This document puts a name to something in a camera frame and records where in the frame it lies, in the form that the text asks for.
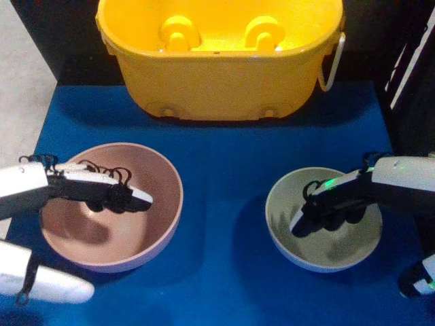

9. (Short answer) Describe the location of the blue table mat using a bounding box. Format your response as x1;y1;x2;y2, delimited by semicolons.
0;81;435;326

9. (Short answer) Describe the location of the yellow plastic tub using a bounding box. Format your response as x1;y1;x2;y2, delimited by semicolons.
94;0;347;122

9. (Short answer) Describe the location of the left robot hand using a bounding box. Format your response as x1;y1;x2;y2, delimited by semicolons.
0;154;154;306

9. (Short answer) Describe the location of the large pink bowl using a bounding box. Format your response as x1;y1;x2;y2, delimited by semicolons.
39;142;185;274

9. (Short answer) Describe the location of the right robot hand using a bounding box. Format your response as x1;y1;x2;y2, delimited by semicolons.
290;151;435;300

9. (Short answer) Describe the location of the small pale green bowl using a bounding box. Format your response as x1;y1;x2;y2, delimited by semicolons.
264;166;384;274

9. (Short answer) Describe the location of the black white striped frame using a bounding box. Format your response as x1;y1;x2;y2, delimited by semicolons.
385;0;435;110

